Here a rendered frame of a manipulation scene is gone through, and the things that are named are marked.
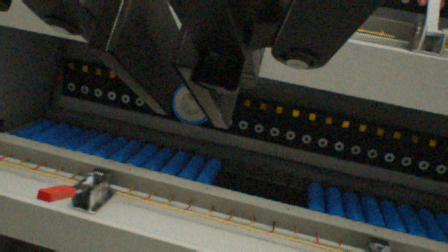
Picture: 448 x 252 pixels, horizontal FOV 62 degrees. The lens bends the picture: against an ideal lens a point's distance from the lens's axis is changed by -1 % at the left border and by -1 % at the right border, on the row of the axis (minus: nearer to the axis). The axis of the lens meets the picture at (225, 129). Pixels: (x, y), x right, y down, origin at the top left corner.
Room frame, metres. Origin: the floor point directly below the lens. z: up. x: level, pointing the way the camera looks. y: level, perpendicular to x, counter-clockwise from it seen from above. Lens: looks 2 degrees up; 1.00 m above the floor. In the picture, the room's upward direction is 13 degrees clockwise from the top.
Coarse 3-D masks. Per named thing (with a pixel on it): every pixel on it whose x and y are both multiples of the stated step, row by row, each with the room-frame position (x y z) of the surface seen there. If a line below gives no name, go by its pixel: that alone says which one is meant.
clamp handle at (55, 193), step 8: (88, 176) 0.34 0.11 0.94; (80, 184) 0.34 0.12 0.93; (88, 184) 0.35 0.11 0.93; (40, 192) 0.28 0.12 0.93; (48, 192) 0.28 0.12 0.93; (56, 192) 0.29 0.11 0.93; (64, 192) 0.30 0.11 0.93; (72, 192) 0.31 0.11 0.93; (80, 192) 0.33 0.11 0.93; (40, 200) 0.28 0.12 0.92; (48, 200) 0.28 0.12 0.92; (56, 200) 0.29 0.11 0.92
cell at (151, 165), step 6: (162, 150) 0.45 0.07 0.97; (168, 150) 0.46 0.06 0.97; (156, 156) 0.43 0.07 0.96; (162, 156) 0.44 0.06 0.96; (168, 156) 0.45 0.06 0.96; (150, 162) 0.42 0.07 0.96; (156, 162) 0.42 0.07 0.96; (162, 162) 0.43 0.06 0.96; (144, 168) 0.41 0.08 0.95; (150, 168) 0.40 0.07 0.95; (156, 168) 0.41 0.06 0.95; (162, 168) 0.43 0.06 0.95
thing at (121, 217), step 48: (0, 96) 0.45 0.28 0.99; (240, 144) 0.49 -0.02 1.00; (0, 192) 0.35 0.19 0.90; (432, 192) 0.45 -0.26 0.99; (48, 240) 0.35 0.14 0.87; (96, 240) 0.34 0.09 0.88; (144, 240) 0.33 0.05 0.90; (192, 240) 0.33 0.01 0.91; (240, 240) 0.34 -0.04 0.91; (288, 240) 0.35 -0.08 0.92
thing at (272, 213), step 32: (32, 160) 0.40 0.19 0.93; (64, 160) 0.39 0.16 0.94; (96, 160) 0.39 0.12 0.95; (128, 192) 0.37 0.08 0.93; (160, 192) 0.38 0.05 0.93; (192, 192) 0.37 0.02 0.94; (224, 192) 0.37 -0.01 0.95; (288, 224) 0.36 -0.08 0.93; (320, 224) 0.35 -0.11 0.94; (352, 224) 0.35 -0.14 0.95
